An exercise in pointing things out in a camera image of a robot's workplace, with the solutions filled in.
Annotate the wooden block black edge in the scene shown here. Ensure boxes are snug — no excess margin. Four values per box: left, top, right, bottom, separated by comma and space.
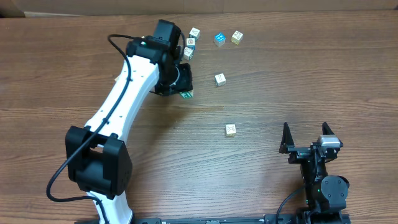
183, 47, 194, 61

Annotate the wooden block top middle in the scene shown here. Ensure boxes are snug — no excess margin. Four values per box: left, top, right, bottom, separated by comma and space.
189, 27, 201, 41

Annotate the wooden block far right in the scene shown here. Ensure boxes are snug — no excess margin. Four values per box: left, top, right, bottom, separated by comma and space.
231, 30, 243, 45

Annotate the cardboard strip at back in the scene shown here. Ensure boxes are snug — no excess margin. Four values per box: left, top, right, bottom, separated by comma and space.
1, 0, 397, 17

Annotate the wooden block table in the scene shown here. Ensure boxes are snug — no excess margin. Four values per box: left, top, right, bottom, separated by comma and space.
215, 73, 226, 86

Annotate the wooden block green side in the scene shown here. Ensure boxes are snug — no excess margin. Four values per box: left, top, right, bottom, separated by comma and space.
180, 90, 194, 99

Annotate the blue top block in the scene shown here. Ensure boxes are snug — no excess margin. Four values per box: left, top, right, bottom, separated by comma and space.
214, 32, 226, 47

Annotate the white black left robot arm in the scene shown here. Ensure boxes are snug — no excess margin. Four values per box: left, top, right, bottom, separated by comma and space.
65, 19, 193, 223

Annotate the wooden tower base block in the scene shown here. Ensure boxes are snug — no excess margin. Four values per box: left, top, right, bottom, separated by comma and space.
226, 124, 236, 137

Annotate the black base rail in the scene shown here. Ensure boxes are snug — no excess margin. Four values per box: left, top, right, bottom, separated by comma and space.
74, 213, 351, 224

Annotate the wooden block blue middle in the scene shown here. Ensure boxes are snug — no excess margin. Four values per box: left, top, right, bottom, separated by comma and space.
186, 37, 196, 50

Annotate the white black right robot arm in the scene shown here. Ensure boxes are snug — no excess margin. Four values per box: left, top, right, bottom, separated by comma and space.
275, 122, 351, 223

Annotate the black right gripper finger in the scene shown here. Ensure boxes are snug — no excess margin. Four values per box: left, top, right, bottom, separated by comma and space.
279, 122, 295, 154
322, 122, 334, 135

